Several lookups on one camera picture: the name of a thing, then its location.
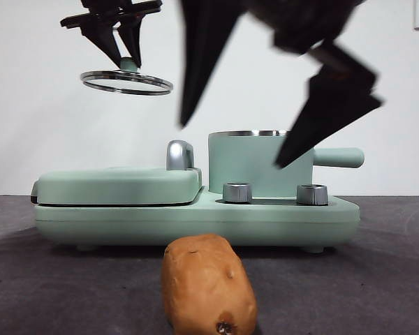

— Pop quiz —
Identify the brown potato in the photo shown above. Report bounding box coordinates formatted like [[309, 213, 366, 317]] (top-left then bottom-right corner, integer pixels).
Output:
[[160, 233, 258, 335]]

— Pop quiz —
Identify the glass pot lid green knob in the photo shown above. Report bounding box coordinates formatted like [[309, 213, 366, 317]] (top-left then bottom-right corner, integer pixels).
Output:
[[80, 57, 174, 96]]

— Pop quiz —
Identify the green breakfast maker base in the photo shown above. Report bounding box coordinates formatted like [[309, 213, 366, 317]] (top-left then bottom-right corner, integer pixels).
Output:
[[33, 184, 360, 253]]

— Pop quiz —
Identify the green pot with handle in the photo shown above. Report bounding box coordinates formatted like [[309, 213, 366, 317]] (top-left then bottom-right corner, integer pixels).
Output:
[[207, 129, 366, 196]]

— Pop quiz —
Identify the green hinged griddle lid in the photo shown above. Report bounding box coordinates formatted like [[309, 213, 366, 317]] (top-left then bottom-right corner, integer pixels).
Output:
[[30, 166, 204, 207]]

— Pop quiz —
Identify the silver control knob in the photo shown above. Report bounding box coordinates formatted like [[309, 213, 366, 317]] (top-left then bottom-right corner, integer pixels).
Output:
[[295, 184, 330, 207], [221, 182, 253, 204]]

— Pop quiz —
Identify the silver griddle lid handle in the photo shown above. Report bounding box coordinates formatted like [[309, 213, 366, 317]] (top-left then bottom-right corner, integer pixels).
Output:
[[166, 140, 197, 172]]

